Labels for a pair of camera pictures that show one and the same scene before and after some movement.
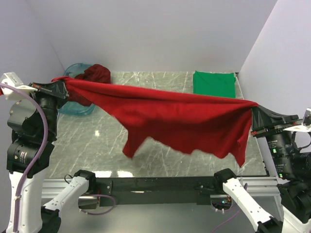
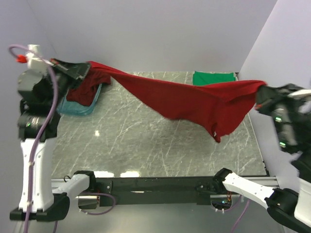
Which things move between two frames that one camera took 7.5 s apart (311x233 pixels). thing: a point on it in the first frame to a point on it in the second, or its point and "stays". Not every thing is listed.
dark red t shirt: [95, 73] stays
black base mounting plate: [156, 191] stays
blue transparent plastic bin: [74, 108] stays
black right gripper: [264, 120] to [265, 95]
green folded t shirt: [215, 84] stays
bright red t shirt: [220, 125] to [221, 106]
